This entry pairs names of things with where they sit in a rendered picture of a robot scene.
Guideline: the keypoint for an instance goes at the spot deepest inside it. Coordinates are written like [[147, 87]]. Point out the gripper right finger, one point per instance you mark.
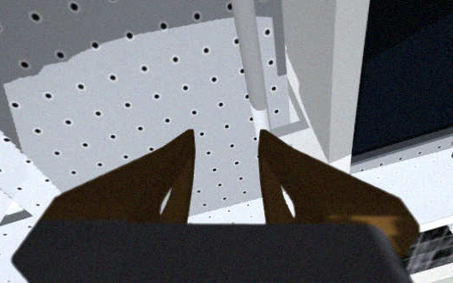
[[323, 194]]

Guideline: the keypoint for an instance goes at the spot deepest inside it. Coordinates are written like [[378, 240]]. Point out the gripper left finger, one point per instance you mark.
[[135, 191]]

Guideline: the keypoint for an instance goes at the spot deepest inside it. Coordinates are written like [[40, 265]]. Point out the white lab instrument with drawer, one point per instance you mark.
[[405, 95]]

